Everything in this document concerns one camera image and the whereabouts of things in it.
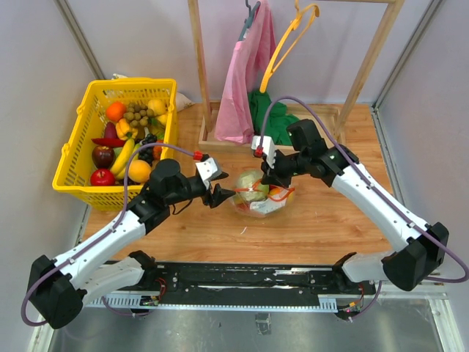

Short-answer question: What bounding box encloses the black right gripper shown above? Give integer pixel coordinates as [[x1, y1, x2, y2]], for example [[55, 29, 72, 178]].
[[260, 148, 309, 189]]

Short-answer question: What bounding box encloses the green cabbage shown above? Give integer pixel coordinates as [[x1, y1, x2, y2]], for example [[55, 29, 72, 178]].
[[235, 169, 269, 203]]

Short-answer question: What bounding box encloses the clear zip top bag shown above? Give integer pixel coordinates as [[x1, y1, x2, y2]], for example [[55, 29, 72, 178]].
[[230, 169, 295, 218]]

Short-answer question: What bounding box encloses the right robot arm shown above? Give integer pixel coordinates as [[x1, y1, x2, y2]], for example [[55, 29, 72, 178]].
[[251, 119, 449, 293]]

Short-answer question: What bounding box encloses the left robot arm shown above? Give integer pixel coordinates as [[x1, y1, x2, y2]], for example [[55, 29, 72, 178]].
[[21, 155, 234, 329]]

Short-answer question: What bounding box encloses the green cloth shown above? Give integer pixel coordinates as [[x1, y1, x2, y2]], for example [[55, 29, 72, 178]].
[[248, 89, 300, 146]]

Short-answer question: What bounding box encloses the wooden clothes rack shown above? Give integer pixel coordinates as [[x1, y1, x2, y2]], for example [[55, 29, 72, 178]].
[[187, 0, 406, 160]]

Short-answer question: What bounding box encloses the dark grape bunch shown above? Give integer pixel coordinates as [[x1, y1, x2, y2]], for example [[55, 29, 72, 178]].
[[137, 133, 158, 164]]

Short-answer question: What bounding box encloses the yellow orange fruit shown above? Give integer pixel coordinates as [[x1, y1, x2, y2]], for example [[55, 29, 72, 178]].
[[128, 159, 152, 183]]

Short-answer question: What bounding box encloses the yellow lemon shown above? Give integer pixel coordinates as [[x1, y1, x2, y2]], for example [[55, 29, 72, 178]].
[[147, 99, 167, 116]]

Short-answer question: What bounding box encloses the yellow banana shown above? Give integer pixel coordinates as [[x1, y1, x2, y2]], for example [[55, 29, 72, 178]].
[[110, 139, 141, 180]]

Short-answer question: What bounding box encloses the brown longan bunch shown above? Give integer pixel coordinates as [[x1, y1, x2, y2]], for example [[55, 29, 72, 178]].
[[123, 103, 155, 127]]

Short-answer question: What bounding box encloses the red chili pepper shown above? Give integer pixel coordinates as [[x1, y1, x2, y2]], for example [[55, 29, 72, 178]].
[[92, 138, 125, 148]]

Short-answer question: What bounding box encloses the pink shirt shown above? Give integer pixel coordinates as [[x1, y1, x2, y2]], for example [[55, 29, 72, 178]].
[[215, 1, 276, 144]]

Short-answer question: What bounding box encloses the bright red apple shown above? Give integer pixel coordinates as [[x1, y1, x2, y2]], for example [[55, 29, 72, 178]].
[[90, 169, 115, 186]]

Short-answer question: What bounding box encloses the dark red apple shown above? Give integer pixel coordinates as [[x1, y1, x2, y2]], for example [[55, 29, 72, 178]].
[[92, 146, 115, 169]]

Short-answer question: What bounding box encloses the purple eggplant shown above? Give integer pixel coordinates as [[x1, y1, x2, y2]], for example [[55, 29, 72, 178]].
[[103, 122, 118, 139]]

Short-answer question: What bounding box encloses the yellow clothes hanger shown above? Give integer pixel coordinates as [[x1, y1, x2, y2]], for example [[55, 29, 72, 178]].
[[259, 1, 320, 93]]

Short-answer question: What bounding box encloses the yellow plastic basket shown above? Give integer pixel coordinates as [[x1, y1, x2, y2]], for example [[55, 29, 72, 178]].
[[52, 78, 178, 211]]

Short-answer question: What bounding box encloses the grey clothes hanger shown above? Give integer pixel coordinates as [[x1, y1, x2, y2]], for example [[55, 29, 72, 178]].
[[238, 0, 261, 41]]

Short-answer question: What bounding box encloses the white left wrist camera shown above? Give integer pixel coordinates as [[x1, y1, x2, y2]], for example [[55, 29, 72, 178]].
[[193, 151, 222, 189]]

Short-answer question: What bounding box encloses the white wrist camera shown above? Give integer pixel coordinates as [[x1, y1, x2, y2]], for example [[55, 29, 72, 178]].
[[251, 136, 276, 169], [193, 151, 222, 189]]

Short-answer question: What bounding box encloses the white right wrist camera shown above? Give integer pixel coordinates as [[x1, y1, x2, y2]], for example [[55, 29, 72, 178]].
[[251, 136, 276, 169]]

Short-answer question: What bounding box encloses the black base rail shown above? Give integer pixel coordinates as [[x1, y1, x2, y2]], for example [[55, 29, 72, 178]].
[[113, 260, 367, 313]]

